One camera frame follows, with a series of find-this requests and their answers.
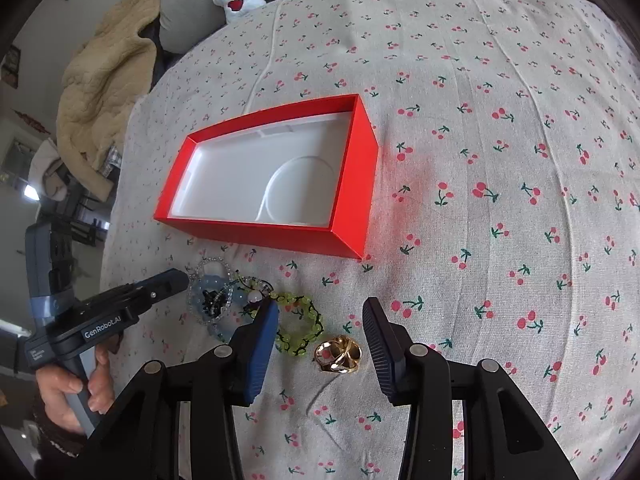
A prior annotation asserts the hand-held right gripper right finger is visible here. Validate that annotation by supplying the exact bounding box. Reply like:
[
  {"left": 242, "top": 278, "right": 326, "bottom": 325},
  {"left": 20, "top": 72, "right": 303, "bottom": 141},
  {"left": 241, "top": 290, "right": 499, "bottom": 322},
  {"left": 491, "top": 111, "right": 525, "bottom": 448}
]
[{"left": 362, "top": 297, "right": 571, "bottom": 480}]

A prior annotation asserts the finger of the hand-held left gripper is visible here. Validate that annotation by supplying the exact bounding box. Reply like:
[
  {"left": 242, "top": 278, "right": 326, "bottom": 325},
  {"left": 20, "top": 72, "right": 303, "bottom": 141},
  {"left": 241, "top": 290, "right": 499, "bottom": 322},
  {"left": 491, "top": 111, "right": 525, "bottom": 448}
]
[{"left": 132, "top": 268, "right": 191, "bottom": 311}]

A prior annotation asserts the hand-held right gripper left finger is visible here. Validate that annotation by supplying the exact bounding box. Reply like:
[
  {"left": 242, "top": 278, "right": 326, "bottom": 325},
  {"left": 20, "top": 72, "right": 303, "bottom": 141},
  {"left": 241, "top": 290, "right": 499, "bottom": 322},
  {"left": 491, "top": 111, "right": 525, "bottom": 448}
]
[{"left": 85, "top": 300, "right": 280, "bottom": 480}]

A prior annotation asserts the gold ring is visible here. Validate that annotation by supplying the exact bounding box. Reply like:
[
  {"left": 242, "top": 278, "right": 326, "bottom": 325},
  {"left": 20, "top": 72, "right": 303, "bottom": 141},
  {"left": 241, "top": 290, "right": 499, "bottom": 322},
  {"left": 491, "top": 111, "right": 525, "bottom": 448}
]
[{"left": 313, "top": 335, "right": 361, "bottom": 375}]

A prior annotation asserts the clear bead bracelet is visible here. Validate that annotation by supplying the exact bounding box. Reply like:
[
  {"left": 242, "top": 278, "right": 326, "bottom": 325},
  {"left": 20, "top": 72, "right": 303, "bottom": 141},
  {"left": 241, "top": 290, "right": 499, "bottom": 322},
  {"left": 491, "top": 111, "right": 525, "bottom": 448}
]
[{"left": 186, "top": 256, "right": 238, "bottom": 328}]

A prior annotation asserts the light blue bead bracelet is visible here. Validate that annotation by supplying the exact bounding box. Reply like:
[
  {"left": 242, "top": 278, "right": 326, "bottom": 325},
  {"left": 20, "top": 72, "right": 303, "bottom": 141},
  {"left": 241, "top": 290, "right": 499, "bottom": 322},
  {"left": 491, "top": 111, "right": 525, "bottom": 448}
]
[{"left": 191, "top": 274, "right": 253, "bottom": 356}]

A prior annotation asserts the black hair claw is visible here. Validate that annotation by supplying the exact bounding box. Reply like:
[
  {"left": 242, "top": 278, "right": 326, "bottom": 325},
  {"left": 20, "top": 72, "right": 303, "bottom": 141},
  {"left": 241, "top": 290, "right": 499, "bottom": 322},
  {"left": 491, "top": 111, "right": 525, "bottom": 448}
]
[{"left": 201, "top": 287, "right": 227, "bottom": 319}]

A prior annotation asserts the green bead bracelet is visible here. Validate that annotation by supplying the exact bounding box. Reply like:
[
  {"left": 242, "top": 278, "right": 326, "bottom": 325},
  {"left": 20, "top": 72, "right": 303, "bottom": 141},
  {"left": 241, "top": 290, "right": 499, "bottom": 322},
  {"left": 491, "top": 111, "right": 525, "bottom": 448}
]
[{"left": 271, "top": 291, "right": 324, "bottom": 359}]

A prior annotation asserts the red cardboard box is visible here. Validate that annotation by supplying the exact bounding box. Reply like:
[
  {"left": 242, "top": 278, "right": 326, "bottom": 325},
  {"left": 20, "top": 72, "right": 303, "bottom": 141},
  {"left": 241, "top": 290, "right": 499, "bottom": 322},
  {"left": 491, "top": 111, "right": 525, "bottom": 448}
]
[{"left": 152, "top": 93, "right": 378, "bottom": 261}]

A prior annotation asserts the person's left forearm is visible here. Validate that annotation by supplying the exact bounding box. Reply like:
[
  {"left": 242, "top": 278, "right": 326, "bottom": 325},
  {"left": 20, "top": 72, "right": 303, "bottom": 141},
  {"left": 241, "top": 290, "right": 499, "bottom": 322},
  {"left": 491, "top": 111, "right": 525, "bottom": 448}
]
[{"left": 32, "top": 407, "right": 88, "bottom": 458}]

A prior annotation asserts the person's left hand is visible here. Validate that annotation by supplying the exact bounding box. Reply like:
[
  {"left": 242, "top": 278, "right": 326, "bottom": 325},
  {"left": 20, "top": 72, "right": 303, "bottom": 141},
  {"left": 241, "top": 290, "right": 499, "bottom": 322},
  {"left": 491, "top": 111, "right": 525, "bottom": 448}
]
[{"left": 37, "top": 332, "right": 123, "bottom": 436}]

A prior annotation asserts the beige quilted blanket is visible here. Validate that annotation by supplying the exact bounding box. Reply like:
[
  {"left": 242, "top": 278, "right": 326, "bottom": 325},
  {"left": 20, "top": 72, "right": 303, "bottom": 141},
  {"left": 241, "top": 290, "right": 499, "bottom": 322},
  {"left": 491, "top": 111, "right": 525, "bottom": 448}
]
[{"left": 56, "top": 0, "right": 162, "bottom": 197}]

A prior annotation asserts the cherry print bedsheet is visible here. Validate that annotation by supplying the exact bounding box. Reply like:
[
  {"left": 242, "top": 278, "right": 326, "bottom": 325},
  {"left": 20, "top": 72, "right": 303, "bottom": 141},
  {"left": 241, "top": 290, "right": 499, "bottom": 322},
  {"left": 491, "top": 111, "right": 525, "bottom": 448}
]
[{"left": 100, "top": 0, "right": 640, "bottom": 480}]

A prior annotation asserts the grey pillow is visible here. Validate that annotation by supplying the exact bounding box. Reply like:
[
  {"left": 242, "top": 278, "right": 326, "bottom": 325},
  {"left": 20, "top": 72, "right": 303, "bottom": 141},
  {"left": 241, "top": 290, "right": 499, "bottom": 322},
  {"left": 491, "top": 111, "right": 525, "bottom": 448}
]
[{"left": 154, "top": 0, "right": 267, "bottom": 56}]

